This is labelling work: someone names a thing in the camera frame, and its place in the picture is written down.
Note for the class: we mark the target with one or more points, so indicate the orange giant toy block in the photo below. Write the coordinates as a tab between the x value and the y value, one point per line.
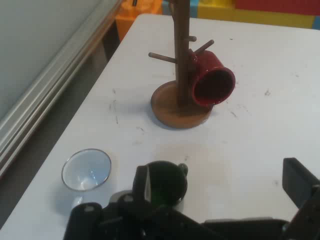
127	17

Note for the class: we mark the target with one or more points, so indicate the yellow giant toy block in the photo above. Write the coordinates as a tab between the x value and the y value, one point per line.
250	17

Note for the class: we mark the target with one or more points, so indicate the blue giant toy block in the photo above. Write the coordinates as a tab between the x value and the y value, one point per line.
166	7

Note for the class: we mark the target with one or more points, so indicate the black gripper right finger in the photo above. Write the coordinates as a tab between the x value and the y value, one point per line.
305	190

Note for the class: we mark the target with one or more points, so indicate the dark green mug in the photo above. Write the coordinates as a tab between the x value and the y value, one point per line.
167	182

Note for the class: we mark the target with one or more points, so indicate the red speckled mug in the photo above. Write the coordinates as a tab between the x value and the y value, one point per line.
212	62

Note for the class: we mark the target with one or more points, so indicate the brown wooden mug tree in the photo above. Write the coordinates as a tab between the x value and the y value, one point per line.
181	75

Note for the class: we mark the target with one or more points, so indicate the clear glass mug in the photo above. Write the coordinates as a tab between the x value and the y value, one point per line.
85	175

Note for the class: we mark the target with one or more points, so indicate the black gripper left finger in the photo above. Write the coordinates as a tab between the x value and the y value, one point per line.
115	220

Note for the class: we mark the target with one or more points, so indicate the red giant toy block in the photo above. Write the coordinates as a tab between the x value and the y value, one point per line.
275	6

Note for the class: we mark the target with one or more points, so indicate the horizontal aluminium wall rail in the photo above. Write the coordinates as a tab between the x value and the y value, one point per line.
50	82

